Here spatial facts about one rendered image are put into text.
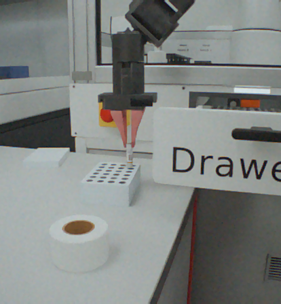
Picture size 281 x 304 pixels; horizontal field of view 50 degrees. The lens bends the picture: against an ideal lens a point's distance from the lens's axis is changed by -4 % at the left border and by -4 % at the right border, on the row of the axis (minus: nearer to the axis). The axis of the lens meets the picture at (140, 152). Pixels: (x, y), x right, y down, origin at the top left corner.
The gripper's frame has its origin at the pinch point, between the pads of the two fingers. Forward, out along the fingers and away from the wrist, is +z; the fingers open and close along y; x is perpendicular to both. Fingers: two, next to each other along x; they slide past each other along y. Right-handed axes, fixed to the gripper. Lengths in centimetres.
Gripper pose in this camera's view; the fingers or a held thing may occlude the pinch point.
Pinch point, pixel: (129, 142)
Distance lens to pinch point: 58.8
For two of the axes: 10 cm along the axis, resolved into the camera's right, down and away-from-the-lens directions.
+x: -0.8, 2.6, -9.6
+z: 0.0, 9.7, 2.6
